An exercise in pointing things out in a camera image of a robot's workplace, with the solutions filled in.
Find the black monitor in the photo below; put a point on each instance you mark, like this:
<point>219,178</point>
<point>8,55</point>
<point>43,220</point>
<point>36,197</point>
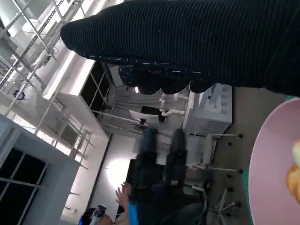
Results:
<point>150,110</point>

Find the white panelled cabinet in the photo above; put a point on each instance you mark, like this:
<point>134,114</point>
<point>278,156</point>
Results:
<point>208,112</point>

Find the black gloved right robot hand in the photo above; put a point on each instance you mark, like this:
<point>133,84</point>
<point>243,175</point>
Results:
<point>187,39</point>

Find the pink bowl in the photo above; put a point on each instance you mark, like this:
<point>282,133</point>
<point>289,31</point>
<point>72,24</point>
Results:
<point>269,164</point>

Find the long toy bread loaf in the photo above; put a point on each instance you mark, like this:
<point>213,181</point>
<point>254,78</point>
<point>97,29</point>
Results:
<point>294,180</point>

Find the grey office chair base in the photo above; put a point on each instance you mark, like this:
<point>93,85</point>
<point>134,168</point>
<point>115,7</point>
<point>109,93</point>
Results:
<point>228,204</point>

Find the aluminium frame truss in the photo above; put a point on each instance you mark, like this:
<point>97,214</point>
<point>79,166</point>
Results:
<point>35,47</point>

